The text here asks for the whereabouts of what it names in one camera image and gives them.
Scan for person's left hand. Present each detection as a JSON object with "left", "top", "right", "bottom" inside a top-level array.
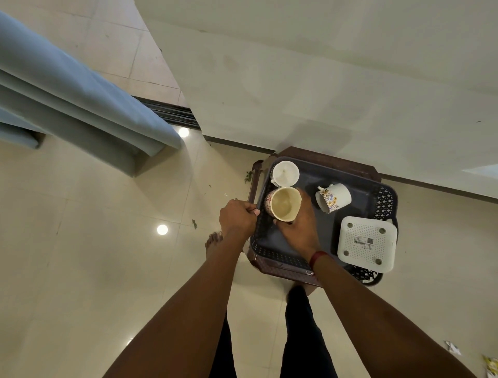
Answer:
[{"left": 219, "top": 198, "right": 261, "bottom": 242}]

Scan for person's right hand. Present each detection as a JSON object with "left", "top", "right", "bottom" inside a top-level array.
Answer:
[{"left": 272, "top": 188, "right": 323, "bottom": 262}]

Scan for cream cup red flowers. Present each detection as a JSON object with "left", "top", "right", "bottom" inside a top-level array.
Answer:
[{"left": 264, "top": 186, "right": 303, "bottom": 223}]

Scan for dark plastic tray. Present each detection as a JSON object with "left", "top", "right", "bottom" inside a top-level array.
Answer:
[{"left": 248, "top": 156, "right": 399, "bottom": 287}]

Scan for white cup colourful print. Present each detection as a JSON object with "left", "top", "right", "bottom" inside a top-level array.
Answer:
[{"left": 314, "top": 182, "right": 353, "bottom": 214}]

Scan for white square device with feet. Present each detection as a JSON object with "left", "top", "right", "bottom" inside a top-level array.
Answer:
[{"left": 337, "top": 215, "right": 399, "bottom": 275}]

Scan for light teal curtain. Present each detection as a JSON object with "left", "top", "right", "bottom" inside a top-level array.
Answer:
[{"left": 0, "top": 10, "right": 184, "bottom": 177}]

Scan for person's left forearm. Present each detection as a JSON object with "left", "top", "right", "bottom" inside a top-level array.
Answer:
[{"left": 103, "top": 233, "right": 245, "bottom": 378}]

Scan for person's right forearm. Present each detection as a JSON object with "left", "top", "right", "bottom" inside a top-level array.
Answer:
[{"left": 313, "top": 255, "right": 477, "bottom": 378}]

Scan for person's left foot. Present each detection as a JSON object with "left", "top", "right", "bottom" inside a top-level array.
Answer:
[{"left": 204, "top": 231, "right": 225, "bottom": 261}]

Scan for red wrist band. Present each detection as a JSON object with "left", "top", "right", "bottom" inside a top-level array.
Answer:
[{"left": 308, "top": 250, "right": 329, "bottom": 272}]

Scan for black trousers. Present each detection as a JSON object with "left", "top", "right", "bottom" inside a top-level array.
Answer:
[{"left": 209, "top": 286, "right": 338, "bottom": 378}]

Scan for scattered crumpled paper scraps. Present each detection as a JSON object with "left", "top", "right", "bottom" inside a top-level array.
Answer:
[{"left": 444, "top": 340, "right": 498, "bottom": 378}]

